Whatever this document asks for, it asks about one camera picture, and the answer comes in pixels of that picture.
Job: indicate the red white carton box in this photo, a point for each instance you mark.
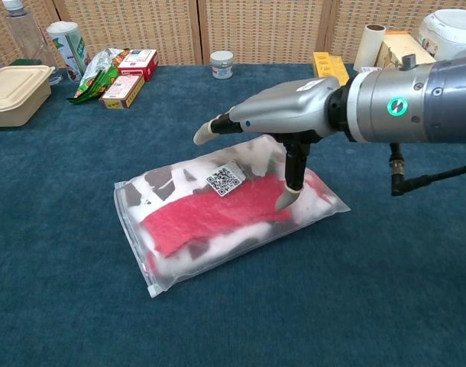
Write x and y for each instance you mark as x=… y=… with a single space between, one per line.
x=139 y=63

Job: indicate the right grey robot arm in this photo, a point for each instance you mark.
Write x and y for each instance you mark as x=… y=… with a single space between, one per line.
x=428 y=103

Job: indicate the white paper roll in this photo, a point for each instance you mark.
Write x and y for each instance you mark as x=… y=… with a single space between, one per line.
x=368 y=47

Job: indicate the yellow block with holes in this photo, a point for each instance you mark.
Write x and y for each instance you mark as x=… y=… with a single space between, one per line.
x=326 y=63

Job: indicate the blue carpet table cover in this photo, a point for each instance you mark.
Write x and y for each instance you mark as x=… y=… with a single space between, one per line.
x=65 y=229

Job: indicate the green snack bag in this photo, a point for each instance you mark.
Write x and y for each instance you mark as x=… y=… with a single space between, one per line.
x=97 y=76

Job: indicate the clear plastic water bottle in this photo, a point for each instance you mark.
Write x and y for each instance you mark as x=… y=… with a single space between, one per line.
x=23 y=34

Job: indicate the red snack box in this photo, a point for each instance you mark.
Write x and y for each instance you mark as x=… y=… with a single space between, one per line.
x=122 y=91

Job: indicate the beige lidded lunch box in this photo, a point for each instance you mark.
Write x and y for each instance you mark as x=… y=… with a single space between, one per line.
x=15 y=95

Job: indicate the woven bamboo folding screen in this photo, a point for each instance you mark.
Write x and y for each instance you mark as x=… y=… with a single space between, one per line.
x=263 y=26

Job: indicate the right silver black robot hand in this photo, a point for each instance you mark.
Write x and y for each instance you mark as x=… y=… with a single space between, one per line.
x=286 y=107

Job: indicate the small white lidded jar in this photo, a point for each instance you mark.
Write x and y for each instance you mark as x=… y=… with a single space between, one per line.
x=222 y=65

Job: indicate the orange cream carton box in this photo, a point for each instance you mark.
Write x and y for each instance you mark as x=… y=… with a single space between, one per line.
x=405 y=47

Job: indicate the clear plastic zip bag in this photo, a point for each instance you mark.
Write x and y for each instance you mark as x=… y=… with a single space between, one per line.
x=187 y=267

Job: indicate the white round lidded container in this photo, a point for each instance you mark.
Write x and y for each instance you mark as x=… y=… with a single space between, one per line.
x=447 y=32

